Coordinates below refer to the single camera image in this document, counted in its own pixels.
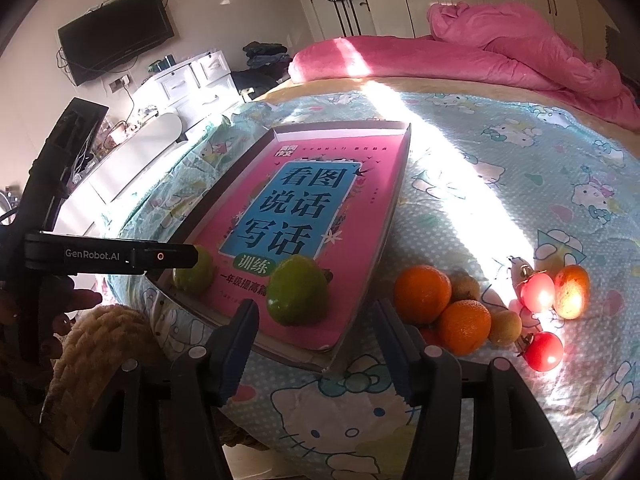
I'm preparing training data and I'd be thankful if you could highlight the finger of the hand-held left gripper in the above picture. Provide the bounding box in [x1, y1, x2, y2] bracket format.
[20, 97, 109, 233]

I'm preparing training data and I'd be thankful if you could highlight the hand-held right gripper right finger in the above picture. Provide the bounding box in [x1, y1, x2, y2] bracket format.
[371, 299, 571, 480]

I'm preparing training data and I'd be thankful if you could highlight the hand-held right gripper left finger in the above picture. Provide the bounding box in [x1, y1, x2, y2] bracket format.
[75, 299, 261, 480]

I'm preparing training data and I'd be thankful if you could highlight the grey cardboard tray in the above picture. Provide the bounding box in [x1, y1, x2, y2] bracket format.
[147, 120, 413, 373]

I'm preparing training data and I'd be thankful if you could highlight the large orange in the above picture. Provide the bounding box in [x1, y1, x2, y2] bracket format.
[394, 265, 452, 325]

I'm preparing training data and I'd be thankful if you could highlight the green citrus fruit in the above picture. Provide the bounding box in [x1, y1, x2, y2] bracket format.
[172, 245, 216, 296]
[267, 255, 328, 328]

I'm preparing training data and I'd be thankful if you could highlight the person's left hand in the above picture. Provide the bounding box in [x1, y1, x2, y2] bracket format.
[42, 287, 103, 363]

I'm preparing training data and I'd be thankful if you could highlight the small orange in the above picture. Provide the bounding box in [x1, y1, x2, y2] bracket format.
[439, 300, 492, 356]

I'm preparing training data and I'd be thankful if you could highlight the beige knitted cloth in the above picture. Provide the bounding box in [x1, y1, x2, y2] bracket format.
[42, 305, 168, 461]

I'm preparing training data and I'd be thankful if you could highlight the brown kiwi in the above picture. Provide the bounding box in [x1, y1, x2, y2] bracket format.
[487, 310, 523, 346]
[450, 271, 482, 303]

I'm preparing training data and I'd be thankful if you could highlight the white drawer cabinet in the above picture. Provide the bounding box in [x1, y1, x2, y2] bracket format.
[135, 50, 236, 116]

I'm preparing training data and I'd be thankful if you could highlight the pink book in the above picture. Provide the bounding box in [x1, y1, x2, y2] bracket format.
[192, 127, 408, 351]

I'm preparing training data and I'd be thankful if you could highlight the orange-red persimmon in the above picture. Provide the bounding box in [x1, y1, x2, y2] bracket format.
[554, 265, 591, 320]

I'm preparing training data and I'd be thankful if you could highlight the cartoon cat printed bed sheet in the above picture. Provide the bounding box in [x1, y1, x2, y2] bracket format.
[107, 87, 640, 480]

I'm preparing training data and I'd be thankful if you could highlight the pile of folded clothes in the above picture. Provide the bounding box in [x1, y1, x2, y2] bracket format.
[242, 40, 292, 70]

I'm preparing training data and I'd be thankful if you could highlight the pink pillow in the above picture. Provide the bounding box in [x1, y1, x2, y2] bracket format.
[289, 36, 501, 86]

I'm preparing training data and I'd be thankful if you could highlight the pink quilt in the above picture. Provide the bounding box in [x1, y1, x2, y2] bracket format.
[427, 2, 640, 133]

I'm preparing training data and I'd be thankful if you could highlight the black wall television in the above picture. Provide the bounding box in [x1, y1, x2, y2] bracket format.
[57, 0, 176, 86]

